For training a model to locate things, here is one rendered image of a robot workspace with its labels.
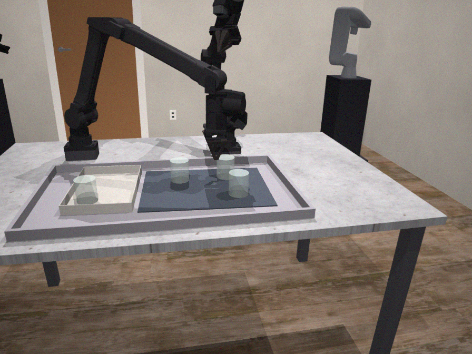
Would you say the clear glass cylinder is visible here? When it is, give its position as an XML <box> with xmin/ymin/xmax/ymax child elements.
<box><xmin>217</xmin><ymin>154</ymin><xmax>234</xmax><ymax>180</ymax></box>
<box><xmin>73</xmin><ymin>175</ymin><xmax>99</xmax><ymax>204</ymax></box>
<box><xmin>229</xmin><ymin>169</ymin><xmax>249</xmax><ymax>198</ymax></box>
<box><xmin>170</xmin><ymin>157</ymin><xmax>189</xmax><ymax>184</ymax></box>

